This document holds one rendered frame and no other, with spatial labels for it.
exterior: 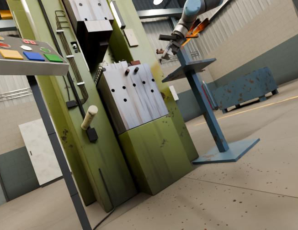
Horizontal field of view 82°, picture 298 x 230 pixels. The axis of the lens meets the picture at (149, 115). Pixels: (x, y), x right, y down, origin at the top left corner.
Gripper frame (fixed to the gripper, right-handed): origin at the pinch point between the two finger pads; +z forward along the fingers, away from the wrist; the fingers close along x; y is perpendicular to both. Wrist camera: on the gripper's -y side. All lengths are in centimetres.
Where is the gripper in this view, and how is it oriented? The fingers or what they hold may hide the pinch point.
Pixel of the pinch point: (160, 59)
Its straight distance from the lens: 122.8
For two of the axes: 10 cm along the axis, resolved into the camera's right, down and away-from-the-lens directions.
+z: -5.2, 8.5, 0.3
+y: 8.5, 5.1, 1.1
